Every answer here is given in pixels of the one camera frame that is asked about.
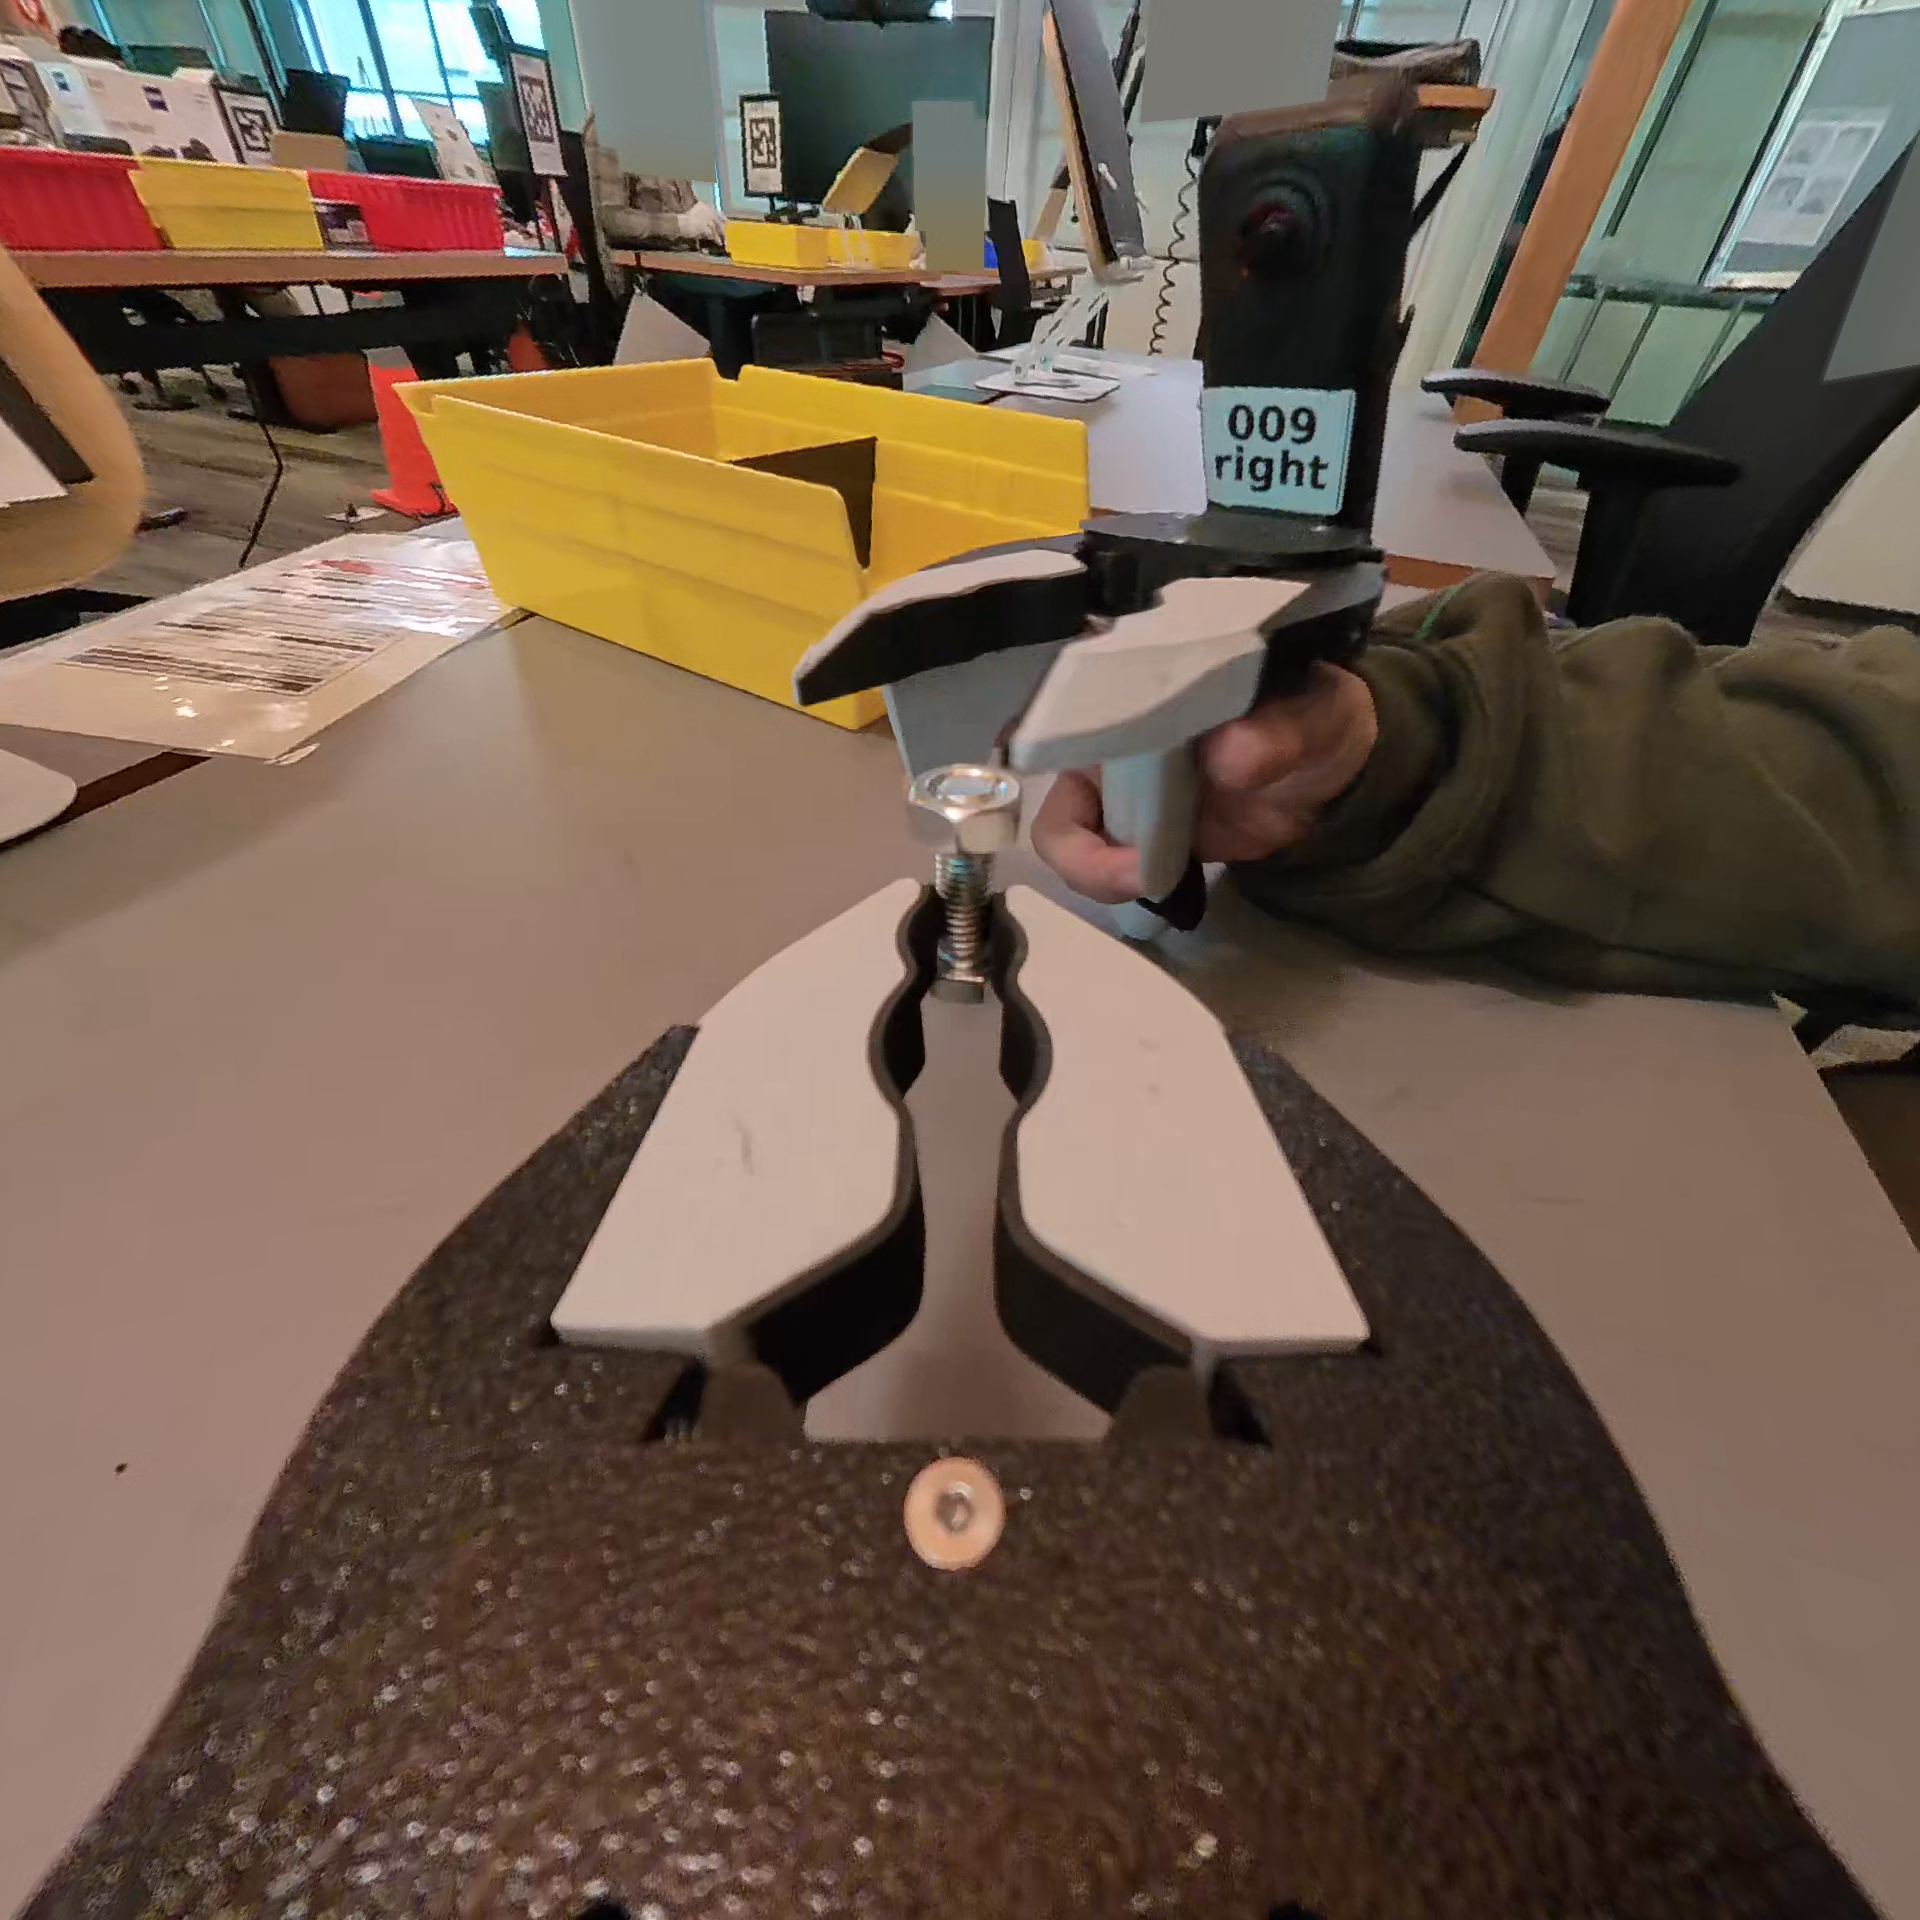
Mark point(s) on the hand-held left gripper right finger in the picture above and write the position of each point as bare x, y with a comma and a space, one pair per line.
1170, 1170

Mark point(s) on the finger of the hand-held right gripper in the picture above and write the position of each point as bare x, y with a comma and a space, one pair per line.
960, 599
1154, 662

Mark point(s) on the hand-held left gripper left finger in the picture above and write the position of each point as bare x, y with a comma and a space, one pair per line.
720, 1154

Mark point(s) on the silver hex nut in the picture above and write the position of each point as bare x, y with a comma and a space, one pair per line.
960, 987

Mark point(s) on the silver hex bolt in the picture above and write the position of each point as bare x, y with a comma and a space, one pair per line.
967, 884

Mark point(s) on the person's right forearm green sleeve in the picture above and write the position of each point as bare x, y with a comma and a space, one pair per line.
1590, 780

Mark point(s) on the grey desk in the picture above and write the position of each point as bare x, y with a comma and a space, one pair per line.
422, 930

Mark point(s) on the person's right hand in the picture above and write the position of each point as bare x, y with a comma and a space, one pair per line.
1289, 763

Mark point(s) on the white panel stand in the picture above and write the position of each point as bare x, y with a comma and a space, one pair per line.
1058, 338

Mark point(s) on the black tilted panel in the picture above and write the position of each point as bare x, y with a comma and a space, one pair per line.
1088, 136

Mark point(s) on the wooden pillar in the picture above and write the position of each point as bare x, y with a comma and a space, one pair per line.
1560, 195

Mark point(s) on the large yellow plastic bin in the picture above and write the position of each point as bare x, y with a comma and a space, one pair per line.
629, 556

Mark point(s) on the shallow yellow plastic bin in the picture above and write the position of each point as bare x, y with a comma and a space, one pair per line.
819, 246

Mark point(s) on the black monitor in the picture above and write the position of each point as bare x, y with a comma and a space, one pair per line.
869, 90

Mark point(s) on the fiducial tag sign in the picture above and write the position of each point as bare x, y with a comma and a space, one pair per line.
762, 142
533, 113
248, 128

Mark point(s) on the black office chair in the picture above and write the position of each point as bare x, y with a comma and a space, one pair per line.
1786, 450

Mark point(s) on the orange traffic cone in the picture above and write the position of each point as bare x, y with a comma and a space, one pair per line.
407, 450

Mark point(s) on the red plastic bin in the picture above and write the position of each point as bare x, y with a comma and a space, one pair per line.
411, 210
75, 201

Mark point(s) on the laminated printed sheet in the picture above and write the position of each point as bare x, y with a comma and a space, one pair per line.
271, 630

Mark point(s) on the wooden table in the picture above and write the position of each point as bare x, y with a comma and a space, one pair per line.
301, 267

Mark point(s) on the white flat stand base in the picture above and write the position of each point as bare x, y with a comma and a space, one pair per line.
29, 795

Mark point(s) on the small yellow plastic bin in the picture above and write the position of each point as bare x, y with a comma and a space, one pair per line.
225, 210

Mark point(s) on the wooden-framed white board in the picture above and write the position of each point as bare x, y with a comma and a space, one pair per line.
61, 450

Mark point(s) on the white cardboard boxes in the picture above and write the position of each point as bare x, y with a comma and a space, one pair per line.
120, 106

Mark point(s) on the framed wall poster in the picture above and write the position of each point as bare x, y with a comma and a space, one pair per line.
1800, 188

